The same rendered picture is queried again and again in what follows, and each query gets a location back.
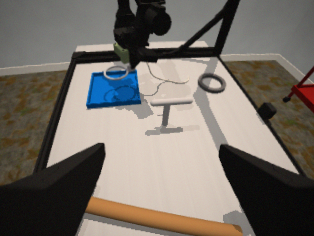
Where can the blue square tray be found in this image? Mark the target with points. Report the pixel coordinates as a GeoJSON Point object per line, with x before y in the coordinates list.
{"type": "Point", "coordinates": [102, 90]}

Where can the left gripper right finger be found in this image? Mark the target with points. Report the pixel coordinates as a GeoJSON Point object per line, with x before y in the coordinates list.
{"type": "Point", "coordinates": [276, 201]}

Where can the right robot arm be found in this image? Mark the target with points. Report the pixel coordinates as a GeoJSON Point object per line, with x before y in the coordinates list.
{"type": "Point", "coordinates": [154, 17]}

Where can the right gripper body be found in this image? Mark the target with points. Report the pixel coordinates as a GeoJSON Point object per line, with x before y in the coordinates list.
{"type": "Point", "coordinates": [143, 54]}

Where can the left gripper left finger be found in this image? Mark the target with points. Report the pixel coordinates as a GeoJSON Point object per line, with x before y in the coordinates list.
{"type": "Point", "coordinates": [52, 202]}

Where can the white rounded cylinder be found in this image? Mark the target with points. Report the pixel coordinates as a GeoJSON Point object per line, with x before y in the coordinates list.
{"type": "Point", "coordinates": [171, 101]}

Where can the black rubber mallet with wooden handle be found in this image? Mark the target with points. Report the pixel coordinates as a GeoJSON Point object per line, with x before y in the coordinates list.
{"type": "Point", "coordinates": [160, 220]}

